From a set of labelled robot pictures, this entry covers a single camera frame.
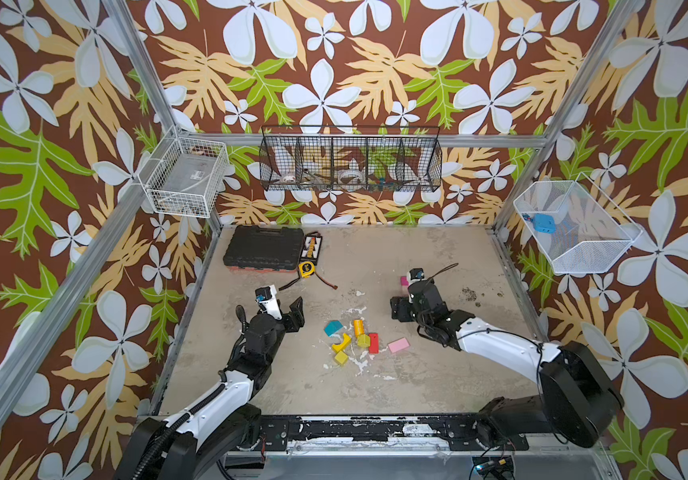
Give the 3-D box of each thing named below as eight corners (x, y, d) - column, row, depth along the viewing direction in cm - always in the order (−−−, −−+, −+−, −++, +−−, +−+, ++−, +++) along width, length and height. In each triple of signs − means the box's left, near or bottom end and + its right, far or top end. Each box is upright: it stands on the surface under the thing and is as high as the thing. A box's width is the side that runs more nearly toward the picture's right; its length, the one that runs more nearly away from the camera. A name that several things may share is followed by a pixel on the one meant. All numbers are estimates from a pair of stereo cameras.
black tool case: (224, 274, 107) (219, 266, 103) (237, 233, 120) (233, 224, 116) (300, 274, 107) (299, 266, 103) (305, 233, 120) (304, 224, 116)
